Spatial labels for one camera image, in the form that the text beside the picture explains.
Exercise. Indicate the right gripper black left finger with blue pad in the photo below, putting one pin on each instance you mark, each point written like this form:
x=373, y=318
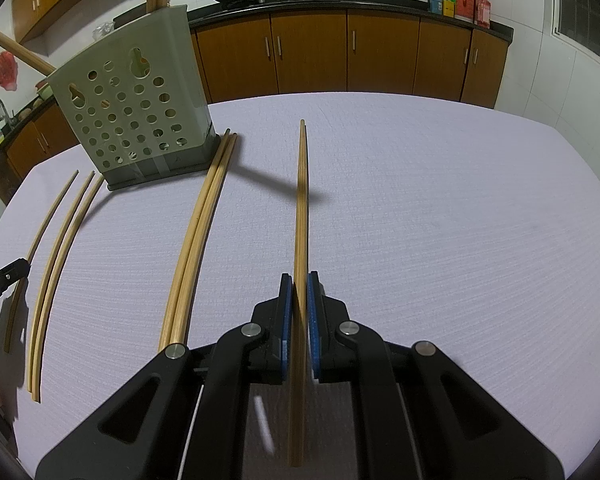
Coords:
x=256, y=352

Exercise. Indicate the chopstick leaning from holder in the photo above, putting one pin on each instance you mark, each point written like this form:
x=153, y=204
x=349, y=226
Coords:
x=25, y=55

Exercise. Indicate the red bag on wall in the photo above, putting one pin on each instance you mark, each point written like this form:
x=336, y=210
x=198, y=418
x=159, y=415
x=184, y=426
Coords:
x=8, y=71

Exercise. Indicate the black stove counter top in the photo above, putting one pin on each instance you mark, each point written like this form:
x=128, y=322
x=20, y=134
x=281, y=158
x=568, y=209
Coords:
x=217, y=16

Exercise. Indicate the brown lower kitchen cabinets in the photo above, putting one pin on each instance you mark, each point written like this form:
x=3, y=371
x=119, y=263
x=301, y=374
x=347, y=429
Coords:
x=356, y=50

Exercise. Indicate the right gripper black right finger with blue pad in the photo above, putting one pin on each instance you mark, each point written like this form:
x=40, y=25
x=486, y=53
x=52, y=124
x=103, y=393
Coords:
x=343, y=350

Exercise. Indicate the grey perforated utensil holder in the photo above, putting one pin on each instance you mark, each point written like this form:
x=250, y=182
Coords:
x=135, y=101

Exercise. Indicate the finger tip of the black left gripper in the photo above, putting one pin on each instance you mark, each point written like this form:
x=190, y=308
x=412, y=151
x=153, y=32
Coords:
x=13, y=273

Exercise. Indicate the left side brown cabinet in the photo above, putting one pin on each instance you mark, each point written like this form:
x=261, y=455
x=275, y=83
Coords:
x=42, y=135

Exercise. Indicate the bamboo chopstick left pair outer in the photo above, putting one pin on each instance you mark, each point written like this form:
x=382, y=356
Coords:
x=42, y=291

